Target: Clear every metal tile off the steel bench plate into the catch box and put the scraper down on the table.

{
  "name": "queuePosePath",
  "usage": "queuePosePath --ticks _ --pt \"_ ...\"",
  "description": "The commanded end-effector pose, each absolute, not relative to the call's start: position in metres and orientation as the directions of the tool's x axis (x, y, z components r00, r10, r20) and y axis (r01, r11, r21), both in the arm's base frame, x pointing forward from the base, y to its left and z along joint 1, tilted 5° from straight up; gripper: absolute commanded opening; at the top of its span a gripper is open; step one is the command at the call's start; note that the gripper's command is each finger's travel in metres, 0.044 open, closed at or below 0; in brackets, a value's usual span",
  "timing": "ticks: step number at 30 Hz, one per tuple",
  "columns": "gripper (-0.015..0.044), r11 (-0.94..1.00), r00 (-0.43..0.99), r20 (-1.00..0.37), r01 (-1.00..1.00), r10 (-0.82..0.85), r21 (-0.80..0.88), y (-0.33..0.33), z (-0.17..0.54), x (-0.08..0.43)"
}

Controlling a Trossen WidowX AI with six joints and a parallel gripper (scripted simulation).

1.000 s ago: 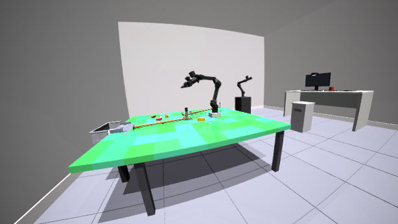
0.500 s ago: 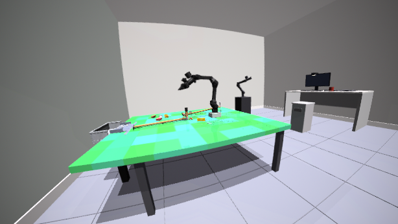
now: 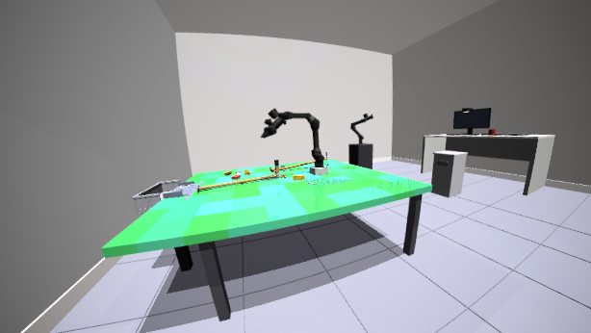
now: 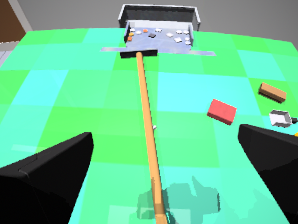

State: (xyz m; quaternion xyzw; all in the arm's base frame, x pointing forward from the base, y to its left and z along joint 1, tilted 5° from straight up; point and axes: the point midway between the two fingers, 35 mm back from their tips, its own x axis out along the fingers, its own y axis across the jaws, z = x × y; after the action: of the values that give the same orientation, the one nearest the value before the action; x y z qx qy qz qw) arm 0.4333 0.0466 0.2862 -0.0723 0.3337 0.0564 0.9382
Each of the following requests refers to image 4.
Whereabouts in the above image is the red rectangular block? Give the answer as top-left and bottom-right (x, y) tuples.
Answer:
(206, 99), (237, 125)

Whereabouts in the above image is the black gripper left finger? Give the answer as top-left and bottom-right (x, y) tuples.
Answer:
(0, 132), (94, 224)

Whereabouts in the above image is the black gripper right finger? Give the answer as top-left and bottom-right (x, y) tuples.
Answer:
(237, 124), (298, 224)

